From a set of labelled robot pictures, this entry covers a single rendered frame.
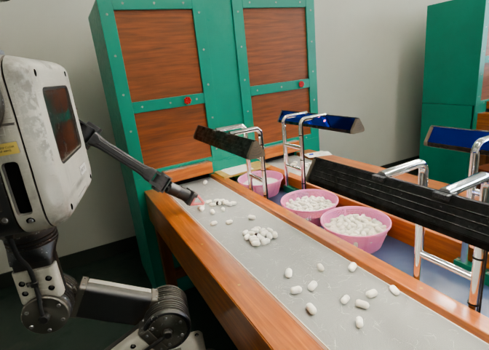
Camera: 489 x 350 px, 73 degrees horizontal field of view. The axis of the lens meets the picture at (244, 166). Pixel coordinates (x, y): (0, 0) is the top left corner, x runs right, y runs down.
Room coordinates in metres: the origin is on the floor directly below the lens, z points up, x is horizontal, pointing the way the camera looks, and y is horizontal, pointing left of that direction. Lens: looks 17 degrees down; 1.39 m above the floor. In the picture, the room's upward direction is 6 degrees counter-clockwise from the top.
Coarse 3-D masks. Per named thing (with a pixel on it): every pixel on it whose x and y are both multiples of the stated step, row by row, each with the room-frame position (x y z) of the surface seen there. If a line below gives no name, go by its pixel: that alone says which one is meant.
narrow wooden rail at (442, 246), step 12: (276, 168) 1.97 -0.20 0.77; (300, 180) 1.70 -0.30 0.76; (348, 204) 1.38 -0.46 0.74; (360, 204) 1.32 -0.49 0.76; (396, 216) 1.17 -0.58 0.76; (396, 228) 1.16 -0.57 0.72; (408, 228) 1.11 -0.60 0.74; (408, 240) 1.11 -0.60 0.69; (432, 240) 1.03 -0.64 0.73; (444, 240) 0.99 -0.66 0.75; (456, 240) 0.96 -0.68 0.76; (432, 252) 1.02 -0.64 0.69; (444, 252) 0.99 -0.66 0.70; (456, 252) 0.95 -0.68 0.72
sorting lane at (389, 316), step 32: (224, 192) 1.71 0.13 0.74; (224, 224) 1.31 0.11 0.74; (256, 224) 1.28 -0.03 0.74; (288, 224) 1.25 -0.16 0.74; (256, 256) 1.03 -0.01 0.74; (288, 256) 1.01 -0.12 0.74; (320, 256) 0.99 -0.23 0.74; (288, 288) 0.84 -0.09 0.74; (320, 288) 0.82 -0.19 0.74; (352, 288) 0.81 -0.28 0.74; (384, 288) 0.80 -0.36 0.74; (320, 320) 0.70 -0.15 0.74; (352, 320) 0.69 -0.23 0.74; (384, 320) 0.68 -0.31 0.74; (416, 320) 0.67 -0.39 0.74; (448, 320) 0.65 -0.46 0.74
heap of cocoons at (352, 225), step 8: (344, 216) 1.26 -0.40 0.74; (352, 216) 1.26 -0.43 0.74; (360, 216) 1.24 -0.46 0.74; (328, 224) 1.21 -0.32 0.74; (336, 224) 1.21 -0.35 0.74; (344, 224) 1.19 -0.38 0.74; (352, 224) 1.19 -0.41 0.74; (360, 224) 1.17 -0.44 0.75; (368, 224) 1.18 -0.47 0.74; (376, 224) 1.16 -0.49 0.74; (336, 232) 1.15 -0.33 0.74; (344, 232) 1.14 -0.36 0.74; (352, 232) 1.12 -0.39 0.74; (360, 232) 1.13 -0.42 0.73; (368, 232) 1.12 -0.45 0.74; (376, 232) 1.13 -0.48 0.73
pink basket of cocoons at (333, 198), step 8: (296, 192) 1.54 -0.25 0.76; (304, 192) 1.54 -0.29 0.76; (312, 192) 1.54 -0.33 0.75; (320, 192) 1.52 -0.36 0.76; (328, 192) 1.49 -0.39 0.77; (288, 200) 1.50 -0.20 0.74; (336, 200) 1.40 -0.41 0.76; (288, 208) 1.35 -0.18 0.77; (328, 208) 1.30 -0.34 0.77; (304, 216) 1.31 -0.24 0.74; (312, 216) 1.30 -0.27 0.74; (320, 216) 1.30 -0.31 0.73; (320, 224) 1.32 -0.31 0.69
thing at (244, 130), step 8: (216, 128) 1.59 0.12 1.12; (224, 128) 1.60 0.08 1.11; (232, 128) 1.62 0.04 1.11; (248, 128) 1.50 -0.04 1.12; (256, 128) 1.51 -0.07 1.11; (248, 160) 1.66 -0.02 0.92; (264, 160) 1.52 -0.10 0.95; (248, 168) 1.66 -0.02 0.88; (264, 168) 1.52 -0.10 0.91; (248, 176) 1.66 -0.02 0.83; (256, 176) 1.60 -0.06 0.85; (264, 176) 1.52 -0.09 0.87; (248, 184) 1.67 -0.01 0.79; (264, 184) 1.52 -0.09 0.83; (264, 192) 1.53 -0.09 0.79
